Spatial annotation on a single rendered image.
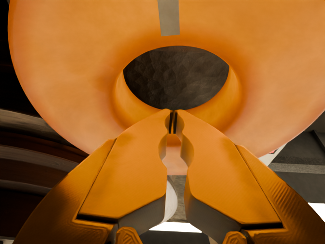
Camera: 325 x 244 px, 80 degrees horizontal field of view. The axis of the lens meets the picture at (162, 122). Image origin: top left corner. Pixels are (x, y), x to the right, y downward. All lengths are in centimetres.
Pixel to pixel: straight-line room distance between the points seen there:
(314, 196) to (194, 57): 925
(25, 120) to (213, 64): 26
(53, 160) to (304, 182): 948
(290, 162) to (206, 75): 579
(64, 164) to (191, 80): 23
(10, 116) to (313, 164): 636
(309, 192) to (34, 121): 938
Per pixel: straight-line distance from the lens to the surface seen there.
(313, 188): 964
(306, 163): 632
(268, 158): 53
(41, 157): 25
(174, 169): 15
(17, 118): 24
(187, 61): 32
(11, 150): 25
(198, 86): 35
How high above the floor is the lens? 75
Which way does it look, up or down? 47 degrees up
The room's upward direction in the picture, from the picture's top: 176 degrees counter-clockwise
